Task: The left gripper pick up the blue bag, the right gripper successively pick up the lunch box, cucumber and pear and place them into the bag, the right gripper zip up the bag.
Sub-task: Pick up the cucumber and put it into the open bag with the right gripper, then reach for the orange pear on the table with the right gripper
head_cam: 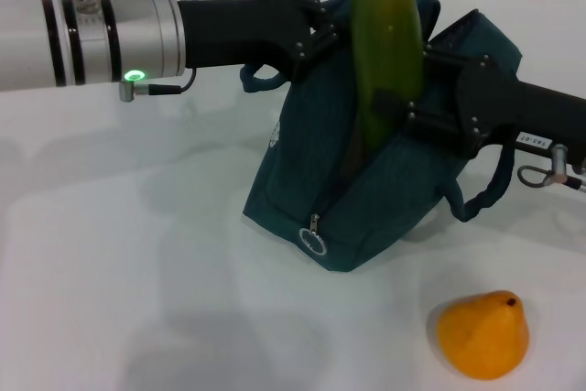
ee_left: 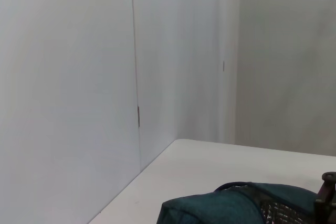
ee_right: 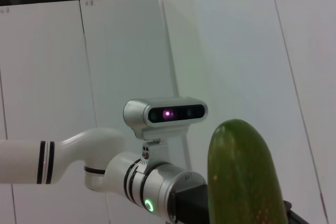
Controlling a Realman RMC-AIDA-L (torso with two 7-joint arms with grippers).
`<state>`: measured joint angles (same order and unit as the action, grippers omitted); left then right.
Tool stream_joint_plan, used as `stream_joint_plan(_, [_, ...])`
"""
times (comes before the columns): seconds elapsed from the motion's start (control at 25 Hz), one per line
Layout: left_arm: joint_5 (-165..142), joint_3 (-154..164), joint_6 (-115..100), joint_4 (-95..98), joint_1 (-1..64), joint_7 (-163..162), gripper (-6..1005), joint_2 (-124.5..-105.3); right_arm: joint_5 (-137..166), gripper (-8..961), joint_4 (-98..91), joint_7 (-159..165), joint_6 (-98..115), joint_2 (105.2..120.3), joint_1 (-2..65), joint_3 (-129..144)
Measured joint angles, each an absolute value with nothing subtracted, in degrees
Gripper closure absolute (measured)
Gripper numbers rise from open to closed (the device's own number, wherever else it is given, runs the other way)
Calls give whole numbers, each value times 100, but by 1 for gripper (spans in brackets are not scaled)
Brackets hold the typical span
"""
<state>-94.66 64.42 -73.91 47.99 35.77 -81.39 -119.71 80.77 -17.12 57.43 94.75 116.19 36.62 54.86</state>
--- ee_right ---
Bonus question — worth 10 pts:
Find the green cucumber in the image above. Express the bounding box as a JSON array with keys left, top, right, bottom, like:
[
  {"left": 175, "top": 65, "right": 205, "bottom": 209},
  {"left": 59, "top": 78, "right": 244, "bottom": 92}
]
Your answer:
[{"left": 207, "top": 119, "right": 289, "bottom": 224}]

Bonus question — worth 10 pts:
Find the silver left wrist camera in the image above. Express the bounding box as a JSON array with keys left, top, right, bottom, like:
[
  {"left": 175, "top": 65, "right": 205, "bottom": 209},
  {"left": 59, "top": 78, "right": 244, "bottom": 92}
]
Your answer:
[{"left": 123, "top": 98, "right": 208, "bottom": 169}]

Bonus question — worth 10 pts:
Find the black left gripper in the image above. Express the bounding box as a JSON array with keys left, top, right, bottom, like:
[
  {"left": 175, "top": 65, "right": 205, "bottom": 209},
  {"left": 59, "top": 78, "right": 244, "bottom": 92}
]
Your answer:
[{"left": 171, "top": 183, "right": 211, "bottom": 224}]

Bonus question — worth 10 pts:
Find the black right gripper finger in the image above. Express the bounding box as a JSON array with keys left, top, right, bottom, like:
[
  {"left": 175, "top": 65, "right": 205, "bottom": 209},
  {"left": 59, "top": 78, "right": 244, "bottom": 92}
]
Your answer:
[{"left": 282, "top": 200, "right": 308, "bottom": 224}]

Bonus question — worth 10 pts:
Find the white partition cabinet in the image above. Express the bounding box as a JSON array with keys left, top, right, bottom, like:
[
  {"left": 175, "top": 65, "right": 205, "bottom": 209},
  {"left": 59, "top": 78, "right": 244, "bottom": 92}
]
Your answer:
[{"left": 0, "top": 0, "right": 200, "bottom": 224}]

